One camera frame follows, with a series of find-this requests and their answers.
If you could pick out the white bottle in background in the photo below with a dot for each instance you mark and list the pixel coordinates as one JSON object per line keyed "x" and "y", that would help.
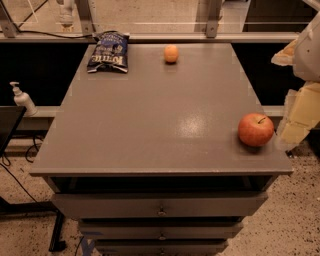
{"x": 66, "y": 14}

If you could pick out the orange fruit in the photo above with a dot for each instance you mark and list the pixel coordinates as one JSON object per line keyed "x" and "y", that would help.
{"x": 171, "y": 53}

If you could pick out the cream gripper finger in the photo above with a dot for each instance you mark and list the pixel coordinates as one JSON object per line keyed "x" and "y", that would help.
{"x": 285, "y": 56}
{"x": 301, "y": 115}

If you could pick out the metal rail frame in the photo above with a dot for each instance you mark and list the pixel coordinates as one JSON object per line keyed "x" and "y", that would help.
{"x": 161, "y": 20}

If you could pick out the grey drawer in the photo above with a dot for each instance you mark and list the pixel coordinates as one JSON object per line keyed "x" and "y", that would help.
{"x": 160, "y": 248}
{"x": 151, "y": 205}
{"x": 161, "y": 230}

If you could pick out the blue chip bag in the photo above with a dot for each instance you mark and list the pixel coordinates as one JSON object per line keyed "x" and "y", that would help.
{"x": 110, "y": 53}

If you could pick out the top grey drawer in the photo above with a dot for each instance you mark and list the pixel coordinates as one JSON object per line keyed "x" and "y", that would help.
{"x": 151, "y": 205}

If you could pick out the white pump bottle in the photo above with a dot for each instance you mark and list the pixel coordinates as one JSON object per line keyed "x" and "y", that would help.
{"x": 23, "y": 99}

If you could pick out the middle grey drawer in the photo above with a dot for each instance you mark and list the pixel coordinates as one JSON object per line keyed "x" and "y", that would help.
{"x": 161, "y": 230}

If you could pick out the grey drawer cabinet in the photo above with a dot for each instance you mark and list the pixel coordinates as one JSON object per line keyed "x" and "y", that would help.
{"x": 158, "y": 128}

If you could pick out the red apple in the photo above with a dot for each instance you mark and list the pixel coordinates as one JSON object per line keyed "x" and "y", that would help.
{"x": 255, "y": 129}

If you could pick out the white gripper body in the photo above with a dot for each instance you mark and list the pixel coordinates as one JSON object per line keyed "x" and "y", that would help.
{"x": 309, "y": 55}

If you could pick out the bottom grey drawer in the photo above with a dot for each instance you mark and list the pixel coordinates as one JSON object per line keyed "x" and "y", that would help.
{"x": 160, "y": 248}

